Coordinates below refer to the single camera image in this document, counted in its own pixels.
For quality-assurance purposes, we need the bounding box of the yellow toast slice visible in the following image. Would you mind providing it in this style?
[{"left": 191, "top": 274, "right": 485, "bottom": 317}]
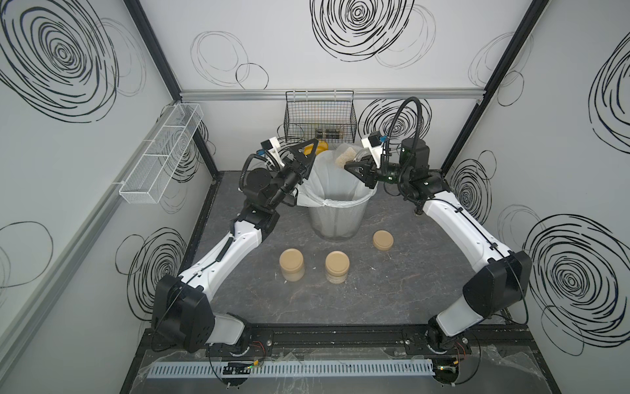
[{"left": 315, "top": 141, "right": 329, "bottom": 155}]

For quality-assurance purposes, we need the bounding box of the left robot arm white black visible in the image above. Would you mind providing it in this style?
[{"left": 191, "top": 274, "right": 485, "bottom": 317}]
[{"left": 151, "top": 138, "right": 319, "bottom": 353}]

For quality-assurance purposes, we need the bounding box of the aluminium wall rail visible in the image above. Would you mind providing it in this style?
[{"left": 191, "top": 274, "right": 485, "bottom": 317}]
[{"left": 180, "top": 88, "right": 486, "bottom": 102}]

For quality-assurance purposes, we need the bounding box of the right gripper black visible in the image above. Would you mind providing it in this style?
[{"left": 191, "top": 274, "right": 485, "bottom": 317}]
[{"left": 345, "top": 156, "right": 410, "bottom": 190}]

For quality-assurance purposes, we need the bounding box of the white mesh wall shelf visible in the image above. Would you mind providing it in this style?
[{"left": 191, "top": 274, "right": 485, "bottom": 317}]
[{"left": 119, "top": 103, "right": 203, "bottom": 205}]

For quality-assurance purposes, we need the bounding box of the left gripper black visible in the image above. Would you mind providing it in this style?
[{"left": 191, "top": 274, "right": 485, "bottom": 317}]
[{"left": 266, "top": 143, "right": 315, "bottom": 214}]

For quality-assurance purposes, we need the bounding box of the rice jar tan lid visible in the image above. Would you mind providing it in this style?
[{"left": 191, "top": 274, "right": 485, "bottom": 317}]
[
  {"left": 325, "top": 251, "right": 350, "bottom": 284},
  {"left": 279, "top": 248, "right": 305, "bottom": 282}
]

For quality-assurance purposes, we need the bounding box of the white slotted cable duct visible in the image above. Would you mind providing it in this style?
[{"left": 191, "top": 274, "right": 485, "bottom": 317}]
[{"left": 147, "top": 360, "right": 435, "bottom": 379}]

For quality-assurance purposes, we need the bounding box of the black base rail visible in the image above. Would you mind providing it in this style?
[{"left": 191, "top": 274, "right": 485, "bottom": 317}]
[{"left": 135, "top": 323, "right": 536, "bottom": 359}]

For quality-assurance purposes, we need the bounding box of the metal mesh trash bin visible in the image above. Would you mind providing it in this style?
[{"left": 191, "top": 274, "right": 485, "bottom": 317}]
[{"left": 308, "top": 197, "right": 370, "bottom": 241}]

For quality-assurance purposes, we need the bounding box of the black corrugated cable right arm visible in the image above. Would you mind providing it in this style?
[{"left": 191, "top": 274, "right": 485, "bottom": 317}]
[{"left": 383, "top": 96, "right": 424, "bottom": 168}]

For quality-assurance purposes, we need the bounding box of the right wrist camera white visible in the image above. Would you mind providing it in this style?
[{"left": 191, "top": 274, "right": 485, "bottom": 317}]
[{"left": 361, "top": 131, "right": 388, "bottom": 169}]

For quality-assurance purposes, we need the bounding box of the dark bottle in basket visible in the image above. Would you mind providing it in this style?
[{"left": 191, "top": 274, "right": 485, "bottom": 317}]
[{"left": 315, "top": 129, "right": 344, "bottom": 142}]

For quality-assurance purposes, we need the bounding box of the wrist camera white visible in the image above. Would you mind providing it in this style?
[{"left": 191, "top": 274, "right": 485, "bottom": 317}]
[
  {"left": 361, "top": 131, "right": 388, "bottom": 169},
  {"left": 261, "top": 137, "right": 284, "bottom": 171}
]

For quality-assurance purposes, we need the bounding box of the glass rice jar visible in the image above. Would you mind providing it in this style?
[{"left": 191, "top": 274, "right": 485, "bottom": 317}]
[{"left": 333, "top": 143, "right": 369, "bottom": 169}]

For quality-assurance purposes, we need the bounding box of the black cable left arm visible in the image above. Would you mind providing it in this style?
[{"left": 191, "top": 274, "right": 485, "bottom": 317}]
[{"left": 238, "top": 152, "right": 277, "bottom": 193}]

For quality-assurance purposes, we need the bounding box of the black wire wall basket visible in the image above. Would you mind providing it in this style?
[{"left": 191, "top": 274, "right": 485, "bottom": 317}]
[{"left": 283, "top": 98, "right": 358, "bottom": 144}]

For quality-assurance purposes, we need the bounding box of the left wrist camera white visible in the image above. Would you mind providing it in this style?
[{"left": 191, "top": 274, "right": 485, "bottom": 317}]
[{"left": 261, "top": 137, "right": 284, "bottom": 171}]

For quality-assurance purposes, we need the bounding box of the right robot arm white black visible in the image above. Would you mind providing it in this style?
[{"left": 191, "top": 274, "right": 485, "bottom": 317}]
[{"left": 345, "top": 134, "right": 533, "bottom": 351}]

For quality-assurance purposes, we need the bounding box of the white plastic bin liner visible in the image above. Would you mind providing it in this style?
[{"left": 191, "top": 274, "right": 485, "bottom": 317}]
[{"left": 297, "top": 150, "right": 377, "bottom": 208}]

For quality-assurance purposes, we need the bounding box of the middle rice jar tan lid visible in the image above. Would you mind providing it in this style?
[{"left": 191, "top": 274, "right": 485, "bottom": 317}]
[{"left": 325, "top": 251, "right": 350, "bottom": 284}]

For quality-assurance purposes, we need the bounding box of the left rice jar tan lid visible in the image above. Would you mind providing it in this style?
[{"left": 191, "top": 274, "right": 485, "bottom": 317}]
[{"left": 279, "top": 248, "right": 305, "bottom": 282}]

